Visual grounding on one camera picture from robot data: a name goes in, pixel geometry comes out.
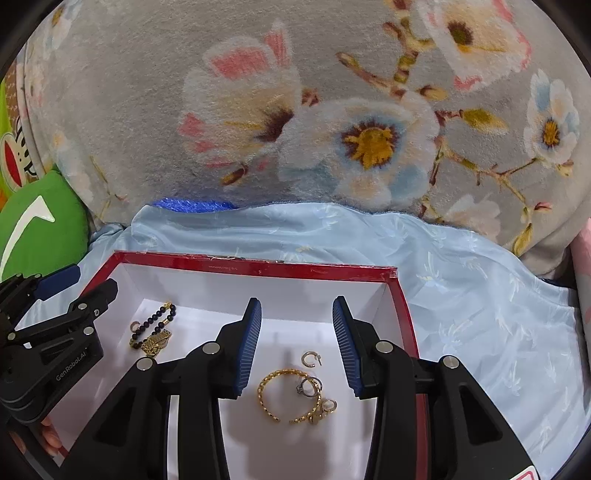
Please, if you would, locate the person's left hand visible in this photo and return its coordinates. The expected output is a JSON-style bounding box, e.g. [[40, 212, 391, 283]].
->
[[9, 415, 63, 455]]

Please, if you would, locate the grey floral blanket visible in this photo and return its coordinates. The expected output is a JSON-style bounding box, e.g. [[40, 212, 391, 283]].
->
[[18, 0, 591, 269]]

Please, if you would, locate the light blue bed sheet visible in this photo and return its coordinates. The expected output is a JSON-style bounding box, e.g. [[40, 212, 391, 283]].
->
[[78, 203, 588, 480]]

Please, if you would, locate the black beaded bracelet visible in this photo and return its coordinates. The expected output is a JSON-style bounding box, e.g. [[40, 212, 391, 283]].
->
[[128, 302, 177, 352]]

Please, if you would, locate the gold twisted bangle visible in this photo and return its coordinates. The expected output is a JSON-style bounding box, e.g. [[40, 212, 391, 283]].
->
[[257, 368, 322, 424]]

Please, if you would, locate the colourful cartoon pillow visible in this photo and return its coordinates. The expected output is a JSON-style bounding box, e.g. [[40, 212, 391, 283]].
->
[[0, 60, 52, 209]]

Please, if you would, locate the green pillow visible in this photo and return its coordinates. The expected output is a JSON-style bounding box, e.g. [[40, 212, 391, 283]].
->
[[0, 170, 88, 283]]

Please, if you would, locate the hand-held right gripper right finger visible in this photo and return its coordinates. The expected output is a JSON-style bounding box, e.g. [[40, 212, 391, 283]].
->
[[332, 296, 539, 480]]

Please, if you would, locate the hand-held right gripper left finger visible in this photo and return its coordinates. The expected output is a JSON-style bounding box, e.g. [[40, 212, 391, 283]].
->
[[58, 298, 263, 480]]

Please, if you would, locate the gold drop earring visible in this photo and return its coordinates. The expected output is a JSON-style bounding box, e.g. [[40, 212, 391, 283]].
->
[[310, 398, 339, 426]]

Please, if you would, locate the blue bubble wrap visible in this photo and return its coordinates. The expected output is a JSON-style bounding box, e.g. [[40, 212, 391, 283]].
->
[[154, 198, 238, 214]]

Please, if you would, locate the silver ring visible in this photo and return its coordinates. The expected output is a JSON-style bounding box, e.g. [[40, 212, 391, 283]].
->
[[295, 376, 322, 398]]

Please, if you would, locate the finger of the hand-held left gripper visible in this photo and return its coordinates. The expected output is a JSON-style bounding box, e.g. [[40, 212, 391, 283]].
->
[[0, 264, 80, 324], [67, 278, 119, 333]]

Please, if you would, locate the pink pillow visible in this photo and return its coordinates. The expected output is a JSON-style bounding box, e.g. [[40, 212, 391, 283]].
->
[[570, 228, 591, 329]]

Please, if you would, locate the red gift box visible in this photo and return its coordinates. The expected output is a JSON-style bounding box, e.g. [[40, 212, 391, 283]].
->
[[14, 249, 423, 480]]

